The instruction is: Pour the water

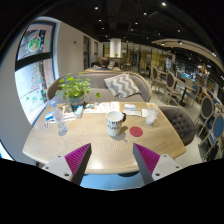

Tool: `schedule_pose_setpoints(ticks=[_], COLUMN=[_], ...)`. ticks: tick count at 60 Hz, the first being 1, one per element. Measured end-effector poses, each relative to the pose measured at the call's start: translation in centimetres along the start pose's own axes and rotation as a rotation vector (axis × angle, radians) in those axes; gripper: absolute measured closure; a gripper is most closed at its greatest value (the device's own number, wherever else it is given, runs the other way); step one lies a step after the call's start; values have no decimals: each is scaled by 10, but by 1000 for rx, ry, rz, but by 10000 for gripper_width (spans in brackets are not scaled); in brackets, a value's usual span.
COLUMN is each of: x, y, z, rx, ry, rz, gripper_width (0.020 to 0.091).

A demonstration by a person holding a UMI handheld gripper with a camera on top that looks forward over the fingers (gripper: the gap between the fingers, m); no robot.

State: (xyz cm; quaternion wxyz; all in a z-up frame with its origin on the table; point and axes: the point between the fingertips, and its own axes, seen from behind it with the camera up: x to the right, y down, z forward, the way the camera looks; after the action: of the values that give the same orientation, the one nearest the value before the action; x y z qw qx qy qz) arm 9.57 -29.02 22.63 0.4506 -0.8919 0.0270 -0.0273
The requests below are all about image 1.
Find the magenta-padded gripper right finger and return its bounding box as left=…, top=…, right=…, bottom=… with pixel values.
left=132, top=143, right=184, bottom=186

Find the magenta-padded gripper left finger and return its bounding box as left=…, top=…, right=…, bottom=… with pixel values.
left=41, top=143, right=92, bottom=186

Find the clear blue-capped water bottle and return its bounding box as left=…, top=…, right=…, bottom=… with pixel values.
left=49, top=100, right=69, bottom=134

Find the flat round red coaster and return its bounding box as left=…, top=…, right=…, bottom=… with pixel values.
left=129, top=125, right=144, bottom=138

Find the clear plastic cup with straw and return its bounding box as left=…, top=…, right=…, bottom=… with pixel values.
left=145, top=103, right=160, bottom=127

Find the small blue box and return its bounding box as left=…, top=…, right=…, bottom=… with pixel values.
left=74, top=105, right=84, bottom=119

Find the dark grey tufted armchair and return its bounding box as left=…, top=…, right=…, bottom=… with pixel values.
left=157, top=105, right=198, bottom=147

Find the white printed mug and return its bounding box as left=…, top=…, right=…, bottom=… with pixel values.
left=105, top=110, right=128, bottom=138

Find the colourful printed leaflet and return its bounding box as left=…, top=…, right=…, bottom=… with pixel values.
left=83, top=101, right=112, bottom=114

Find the green potted plant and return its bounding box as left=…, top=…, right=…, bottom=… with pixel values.
left=54, top=73, right=102, bottom=108

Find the grey chevron pillow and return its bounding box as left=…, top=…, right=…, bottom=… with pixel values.
left=103, top=73, right=142, bottom=99

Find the group of upholstered dining chairs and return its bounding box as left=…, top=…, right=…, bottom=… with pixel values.
left=149, top=64, right=224, bottom=161

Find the grey curved sofa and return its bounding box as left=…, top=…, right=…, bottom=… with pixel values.
left=46, top=70, right=153, bottom=104

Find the person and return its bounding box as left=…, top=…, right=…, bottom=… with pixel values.
left=94, top=57, right=113, bottom=71

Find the group of ceiling spotlights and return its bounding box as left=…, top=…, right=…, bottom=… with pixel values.
left=93, top=1, right=218, bottom=58

